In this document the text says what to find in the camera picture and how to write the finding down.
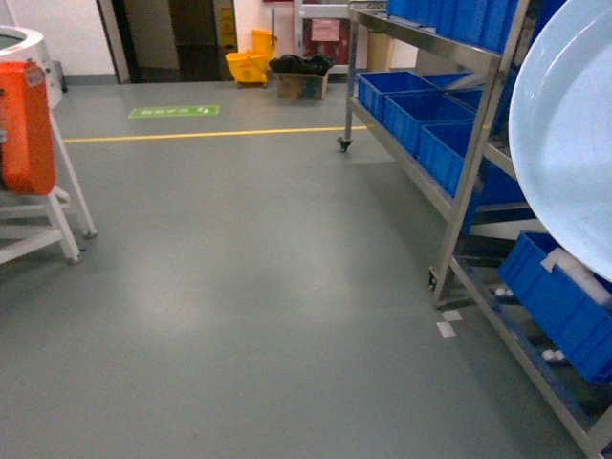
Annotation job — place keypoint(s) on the blue bin shelf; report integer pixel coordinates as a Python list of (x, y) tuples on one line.
[(442, 153), (375, 87), (406, 114), (576, 323)]

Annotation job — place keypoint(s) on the white machine stand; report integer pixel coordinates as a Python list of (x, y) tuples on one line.
[(31, 223)]

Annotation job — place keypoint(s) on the light blue oval tray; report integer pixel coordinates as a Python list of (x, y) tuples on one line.
[(560, 131)]

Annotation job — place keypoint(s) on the blue bin near shelf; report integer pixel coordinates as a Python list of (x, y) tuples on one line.
[(442, 153)]

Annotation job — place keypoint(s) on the yellow mop bucket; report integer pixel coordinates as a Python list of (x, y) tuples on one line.
[(250, 68)]

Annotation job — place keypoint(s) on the blue bins top shelf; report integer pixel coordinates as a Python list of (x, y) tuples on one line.
[(483, 23)]

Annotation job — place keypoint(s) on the stainless steel shelf rack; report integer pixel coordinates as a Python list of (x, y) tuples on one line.
[(484, 83)]

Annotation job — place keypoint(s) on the blue bin bottom shelf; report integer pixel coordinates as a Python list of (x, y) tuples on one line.
[(576, 323)]

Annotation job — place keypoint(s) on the orange machine cover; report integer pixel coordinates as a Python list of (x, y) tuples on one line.
[(27, 151)]

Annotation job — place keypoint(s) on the blue bin middle shelf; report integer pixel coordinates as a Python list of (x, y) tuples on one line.
[(406, 114)]

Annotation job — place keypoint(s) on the blue bin far shelf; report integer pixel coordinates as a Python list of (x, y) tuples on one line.
[(375, 87)]

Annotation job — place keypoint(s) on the cardboard box with black bags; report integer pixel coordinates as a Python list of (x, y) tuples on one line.
[(301, 78)]

